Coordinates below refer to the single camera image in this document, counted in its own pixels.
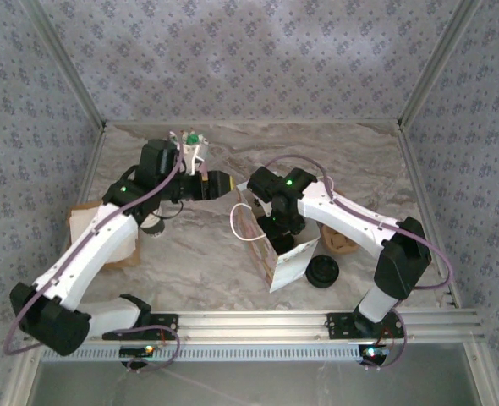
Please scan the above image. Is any brown pulp carrier stack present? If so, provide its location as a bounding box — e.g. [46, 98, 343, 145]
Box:
[320, 223, 359, 257]

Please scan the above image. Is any stack of paper cups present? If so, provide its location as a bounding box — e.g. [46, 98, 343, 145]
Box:
[140, 210, 167, 239]

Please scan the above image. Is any right controller board with LED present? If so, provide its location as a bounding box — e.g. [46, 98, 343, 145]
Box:
[359, 344, 392, 363]

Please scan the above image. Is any left controller board with LED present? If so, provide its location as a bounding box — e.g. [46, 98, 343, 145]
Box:
[119, 344, 156, 357]

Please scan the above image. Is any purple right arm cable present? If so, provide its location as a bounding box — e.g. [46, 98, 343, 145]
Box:
[264, 155, 456, 371]

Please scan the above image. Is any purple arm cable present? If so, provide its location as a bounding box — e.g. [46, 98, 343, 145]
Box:
[2, 143, 187, 373]
[264, 155, 456, 371]

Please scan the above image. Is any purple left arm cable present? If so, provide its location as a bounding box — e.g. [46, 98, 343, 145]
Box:
[2, 143, 187, 373]

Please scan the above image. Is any white paper gift bag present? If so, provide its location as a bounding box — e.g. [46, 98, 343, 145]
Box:
[230, 181, 321, 294]

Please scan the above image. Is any brown cardboard tray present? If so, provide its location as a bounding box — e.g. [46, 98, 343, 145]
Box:
[66, 201, 144, 270]

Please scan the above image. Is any stack of black lids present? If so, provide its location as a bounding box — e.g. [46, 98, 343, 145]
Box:
[306, 255, 342, 289]

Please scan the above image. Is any aluminium frame post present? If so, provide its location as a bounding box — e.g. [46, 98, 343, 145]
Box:
[19, 0, 109, 130]
[397, 0, 485, 128]

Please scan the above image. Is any grey slotted cable duct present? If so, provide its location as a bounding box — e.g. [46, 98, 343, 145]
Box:
[41, 343, 365, 363]

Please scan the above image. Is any controller board with led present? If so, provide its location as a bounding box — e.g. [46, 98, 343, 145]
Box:
[359, 344, 392, 363]
[119, 344, 156, 357]

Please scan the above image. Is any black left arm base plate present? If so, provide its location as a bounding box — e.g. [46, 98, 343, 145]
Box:
[101, 315, 179, 341]

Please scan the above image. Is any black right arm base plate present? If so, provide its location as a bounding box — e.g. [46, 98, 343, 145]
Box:
[326, 312, 405, 339]

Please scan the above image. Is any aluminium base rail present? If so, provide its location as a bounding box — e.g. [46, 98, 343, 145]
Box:
[24, 310, 485, 343]

